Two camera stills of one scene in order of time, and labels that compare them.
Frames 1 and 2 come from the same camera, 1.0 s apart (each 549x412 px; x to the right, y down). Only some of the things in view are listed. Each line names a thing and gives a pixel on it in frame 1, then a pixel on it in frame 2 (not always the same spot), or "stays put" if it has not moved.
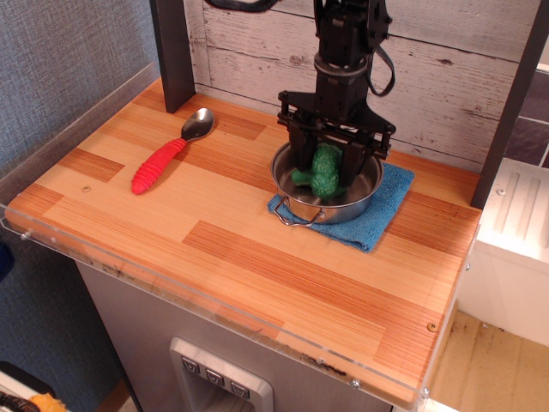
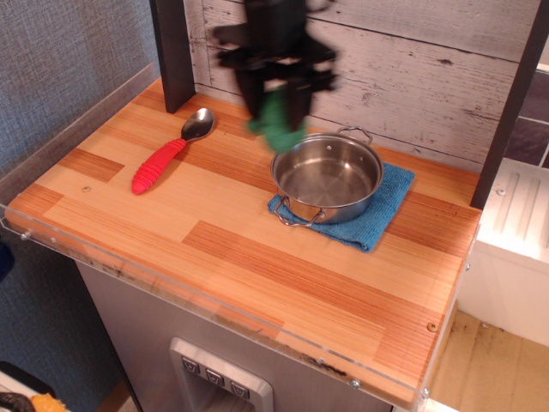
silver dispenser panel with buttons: (212, 384) stays put
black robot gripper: (339, 108) → (273, 47)
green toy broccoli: (325, 177) → (277, 124)
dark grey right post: (512, 106) stays put
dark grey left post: (174, 51) stays put
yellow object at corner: (45, 402) stays put
